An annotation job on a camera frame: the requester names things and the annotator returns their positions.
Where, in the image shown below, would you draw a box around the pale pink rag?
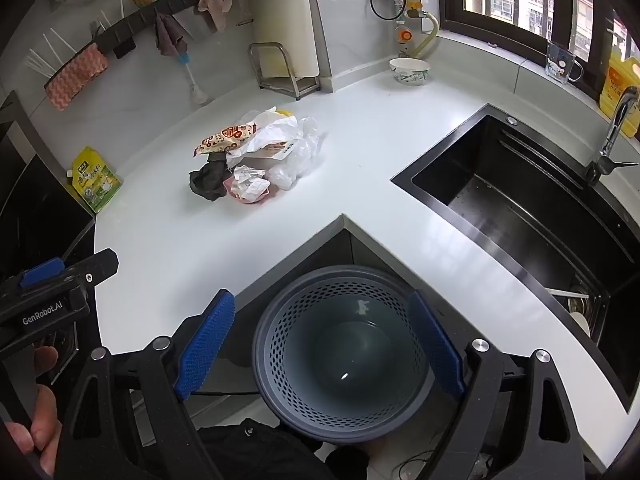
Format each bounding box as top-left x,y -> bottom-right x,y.
196,0 -> 236,35

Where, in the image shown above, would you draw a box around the pale yellow hose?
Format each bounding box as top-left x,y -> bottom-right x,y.
412,10 -> 441,59

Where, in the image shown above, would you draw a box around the yellow oil bottle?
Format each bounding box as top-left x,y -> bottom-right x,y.
599,55 -> 640,137

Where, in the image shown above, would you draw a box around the white bottle brush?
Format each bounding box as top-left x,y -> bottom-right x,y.
175,49 -> 208,106

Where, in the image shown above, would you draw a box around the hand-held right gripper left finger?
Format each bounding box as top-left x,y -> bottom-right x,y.
52,288 -> 236,480

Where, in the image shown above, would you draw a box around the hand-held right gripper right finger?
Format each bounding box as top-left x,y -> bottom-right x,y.
406,291 -> 586,480

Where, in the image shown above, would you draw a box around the pink zigzag dish cloth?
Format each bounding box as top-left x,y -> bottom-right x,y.
44,44 -> 109,112

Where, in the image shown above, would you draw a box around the black stove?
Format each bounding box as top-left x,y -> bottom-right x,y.
0,91 -> 96,281

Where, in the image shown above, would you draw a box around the black kitchen sink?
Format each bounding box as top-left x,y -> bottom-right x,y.
391,103 -> 640,413

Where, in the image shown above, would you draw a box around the dark bag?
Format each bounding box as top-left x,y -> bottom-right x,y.
189,152 -> 231,202

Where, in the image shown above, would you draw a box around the white receipts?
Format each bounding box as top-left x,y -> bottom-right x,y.
231,165 -> 271,203

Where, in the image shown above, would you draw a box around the person's dark clothing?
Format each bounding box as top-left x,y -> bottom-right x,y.
197,417 -> 371,480

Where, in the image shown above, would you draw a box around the purple brown rag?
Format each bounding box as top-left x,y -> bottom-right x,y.
154,12 -> 186,57

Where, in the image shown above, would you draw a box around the black wall rail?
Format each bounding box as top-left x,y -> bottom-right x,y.
45,0 -> 246,91

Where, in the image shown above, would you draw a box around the yellow green pouch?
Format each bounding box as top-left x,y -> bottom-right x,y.
67,146 -> 124,213

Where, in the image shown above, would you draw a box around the clear cartoon mug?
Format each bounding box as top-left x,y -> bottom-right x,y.
545,40 -> 585,85

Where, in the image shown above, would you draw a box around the metal board rack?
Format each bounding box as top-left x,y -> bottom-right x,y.
248,42 -> 322,102

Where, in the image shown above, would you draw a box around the grey perforated waste basket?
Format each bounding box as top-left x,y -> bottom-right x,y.
251,265 -> 436,443

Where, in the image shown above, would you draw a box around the white cutting board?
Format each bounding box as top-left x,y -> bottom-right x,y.
248,0 -> 321,81

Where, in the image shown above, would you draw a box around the chrome faucet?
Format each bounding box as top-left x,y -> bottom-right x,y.
585,86 -> 640,186

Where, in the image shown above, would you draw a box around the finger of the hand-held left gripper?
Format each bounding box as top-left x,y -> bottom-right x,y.
64,248 -> 120,287
19,258 -> 67,289

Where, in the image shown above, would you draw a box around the white patterned bowl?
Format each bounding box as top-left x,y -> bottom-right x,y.
389,57 -> 432,87

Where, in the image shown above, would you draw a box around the orange white gas valve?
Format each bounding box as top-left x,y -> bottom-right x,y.
395,2 -> 426,58

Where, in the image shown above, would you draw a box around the red patterned snack wrapper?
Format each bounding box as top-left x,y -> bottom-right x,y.
194,125 -> 258,157

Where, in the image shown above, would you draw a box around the bundle of white sticks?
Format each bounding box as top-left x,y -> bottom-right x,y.
25,30 -> 77,82

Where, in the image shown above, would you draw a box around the person's left hand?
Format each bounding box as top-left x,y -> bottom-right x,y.
5,346 -> 64,478

